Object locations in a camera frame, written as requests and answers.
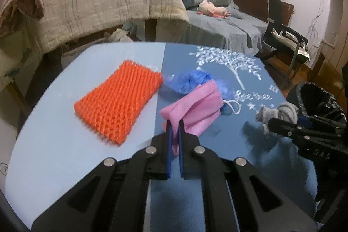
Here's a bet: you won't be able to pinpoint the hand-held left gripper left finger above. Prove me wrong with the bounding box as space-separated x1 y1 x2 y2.
31 120 174 232

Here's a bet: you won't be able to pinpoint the pale crumpled cloth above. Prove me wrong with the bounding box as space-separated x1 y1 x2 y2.
105 23 142 44

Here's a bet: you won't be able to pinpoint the blue tree print tablecloth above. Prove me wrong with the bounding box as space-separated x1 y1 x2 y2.
5 42 319 232

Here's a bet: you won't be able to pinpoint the hanging wall wires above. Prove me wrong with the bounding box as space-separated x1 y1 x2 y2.
307 0 327 39

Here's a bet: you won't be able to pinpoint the black metal chair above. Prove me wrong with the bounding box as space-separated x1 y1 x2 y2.
262 0 311 86

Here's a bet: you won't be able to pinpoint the black lined trash bin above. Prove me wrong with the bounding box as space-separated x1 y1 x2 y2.
288 82 348 124

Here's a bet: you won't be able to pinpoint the yellow wooden wardrobe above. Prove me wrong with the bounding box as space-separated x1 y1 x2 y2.
307 0 348 87

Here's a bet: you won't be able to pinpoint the bed with grey sheet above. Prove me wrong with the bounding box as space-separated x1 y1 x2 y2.
177 0 296 59

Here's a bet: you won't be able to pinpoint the orange foam net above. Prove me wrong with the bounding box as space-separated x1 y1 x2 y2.
73 59 164 146

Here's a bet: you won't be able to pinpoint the pink face mask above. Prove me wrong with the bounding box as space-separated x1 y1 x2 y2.
159 80 241 155

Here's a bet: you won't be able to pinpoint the grey sock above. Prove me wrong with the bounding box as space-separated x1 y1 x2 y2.
255 102 299 136

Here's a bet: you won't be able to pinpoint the blue plastic bag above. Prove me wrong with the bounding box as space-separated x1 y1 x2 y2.
163 70 234 116

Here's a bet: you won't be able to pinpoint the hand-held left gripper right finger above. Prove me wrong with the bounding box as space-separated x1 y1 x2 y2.
178 120 317 232

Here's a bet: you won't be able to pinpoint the silver bag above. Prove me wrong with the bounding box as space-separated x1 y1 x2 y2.
272 29 311 63

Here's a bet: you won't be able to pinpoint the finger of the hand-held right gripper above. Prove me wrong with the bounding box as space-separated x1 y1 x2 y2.
268 117 340 166
297 115 348 131

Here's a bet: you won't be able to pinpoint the pink plush toy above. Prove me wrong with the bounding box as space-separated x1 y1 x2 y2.
197 0 232 18

